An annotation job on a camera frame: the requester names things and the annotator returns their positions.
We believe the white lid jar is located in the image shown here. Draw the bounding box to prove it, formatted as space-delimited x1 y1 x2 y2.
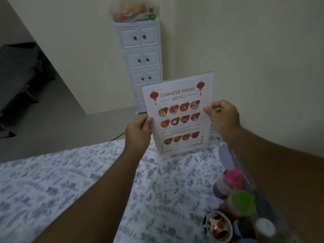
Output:
253 218 277 243

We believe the green lid jar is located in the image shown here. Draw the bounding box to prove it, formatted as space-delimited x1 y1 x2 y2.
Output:
224 190 257 218

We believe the person's right forearm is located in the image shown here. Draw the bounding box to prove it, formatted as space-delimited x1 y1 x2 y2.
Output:
224 125 324 243

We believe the dark grey sofa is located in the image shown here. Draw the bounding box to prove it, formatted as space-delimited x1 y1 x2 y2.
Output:
0 42 55 139

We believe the patterned ceramic bowl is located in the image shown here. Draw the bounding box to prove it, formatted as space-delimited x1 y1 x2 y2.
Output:
202 211 233 242

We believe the laminated food menu sheet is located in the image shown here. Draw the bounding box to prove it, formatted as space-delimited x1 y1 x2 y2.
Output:
141 72 214 156

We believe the dark lid jar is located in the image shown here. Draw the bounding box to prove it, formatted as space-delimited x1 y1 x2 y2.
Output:
233 217 257 243

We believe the blue floral tablecloth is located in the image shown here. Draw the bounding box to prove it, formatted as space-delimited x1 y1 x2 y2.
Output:
0 128 243 243

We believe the pink lid jar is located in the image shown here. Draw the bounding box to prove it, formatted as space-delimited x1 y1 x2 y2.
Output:
213 168 245 200

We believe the person's left hand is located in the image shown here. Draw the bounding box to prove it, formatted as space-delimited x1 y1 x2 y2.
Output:
125 115 153 151

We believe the white plastic drawer cabinet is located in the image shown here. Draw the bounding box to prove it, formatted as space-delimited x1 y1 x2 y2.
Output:
114 18 163 114

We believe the person's left forearm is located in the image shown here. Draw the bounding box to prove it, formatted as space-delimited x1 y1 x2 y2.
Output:
33 145 147 243

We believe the clear plastic bag of items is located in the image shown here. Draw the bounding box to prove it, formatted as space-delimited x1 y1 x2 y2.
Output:
112 0 160 22

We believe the person's right hand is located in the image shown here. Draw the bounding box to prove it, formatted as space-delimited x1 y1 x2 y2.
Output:
203 100 241 143

